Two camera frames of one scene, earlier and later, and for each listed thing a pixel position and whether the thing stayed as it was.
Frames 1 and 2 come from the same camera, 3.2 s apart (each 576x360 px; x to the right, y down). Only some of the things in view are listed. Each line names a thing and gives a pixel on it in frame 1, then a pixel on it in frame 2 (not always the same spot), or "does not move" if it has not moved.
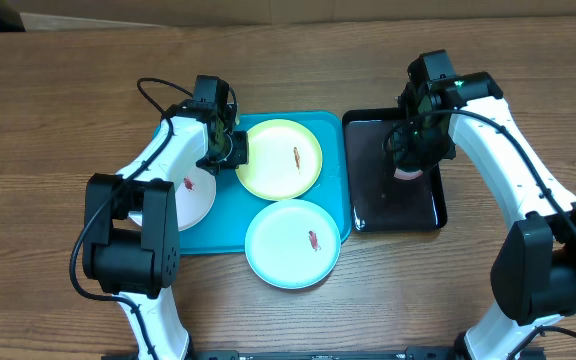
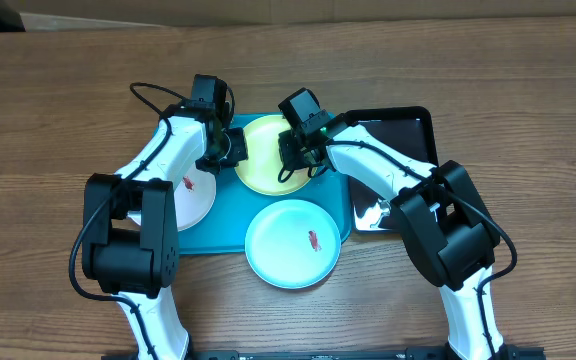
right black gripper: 419,151 -> 291,153
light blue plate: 292,244 does not move
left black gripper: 239,157 does not move
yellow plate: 284,160 does not move
